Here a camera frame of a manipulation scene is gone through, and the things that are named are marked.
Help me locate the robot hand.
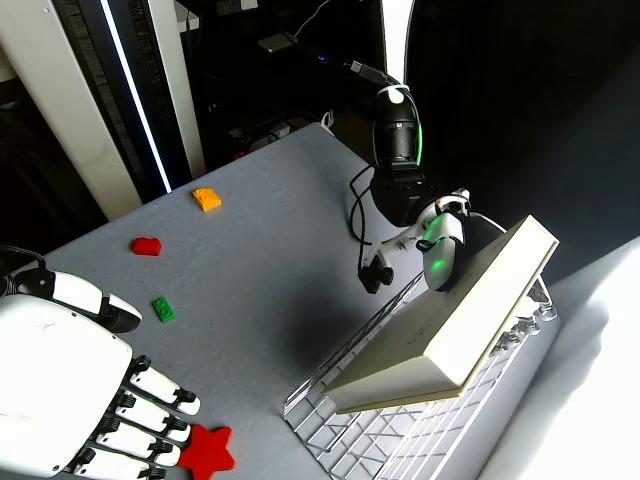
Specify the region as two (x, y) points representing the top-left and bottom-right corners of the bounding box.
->
(421, 209), (559, 351)
(0, 269), (202, 480)

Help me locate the beige hardcover book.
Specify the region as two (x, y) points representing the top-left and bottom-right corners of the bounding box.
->
(322, 214), (560, 415)

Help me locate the green toy brick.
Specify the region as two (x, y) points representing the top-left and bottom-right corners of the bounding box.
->
(151, 296), (178, 324)

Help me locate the red star block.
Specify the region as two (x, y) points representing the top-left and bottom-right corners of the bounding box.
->
(177, 423), (237, 480)

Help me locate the small red block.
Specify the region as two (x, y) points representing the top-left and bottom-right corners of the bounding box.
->
(131, 236), (164, 258)

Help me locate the grey table cloth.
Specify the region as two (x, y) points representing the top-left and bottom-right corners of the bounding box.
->
(42, 122), (564, 480)

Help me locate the orange toy brick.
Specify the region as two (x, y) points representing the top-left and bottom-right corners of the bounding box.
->
(192, 186), (224, 213)

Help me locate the grey flat box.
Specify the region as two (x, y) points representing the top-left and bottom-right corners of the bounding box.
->
(257, 31), (300, 54)

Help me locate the white pillar with light strip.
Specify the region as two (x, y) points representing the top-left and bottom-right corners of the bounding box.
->
(0, 0), (207, 222)

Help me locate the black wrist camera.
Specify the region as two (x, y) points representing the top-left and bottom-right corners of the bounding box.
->
(358, 264), (395, 295)

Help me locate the black camera cable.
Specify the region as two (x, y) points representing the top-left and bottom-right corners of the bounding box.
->
(348, 164), (381, 274)

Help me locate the white wire dish rack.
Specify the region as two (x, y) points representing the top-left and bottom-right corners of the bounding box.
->
(282, 269), (559, 480)

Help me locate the thin white cable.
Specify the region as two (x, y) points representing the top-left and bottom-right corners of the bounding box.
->
(292, 0), (331, 39)

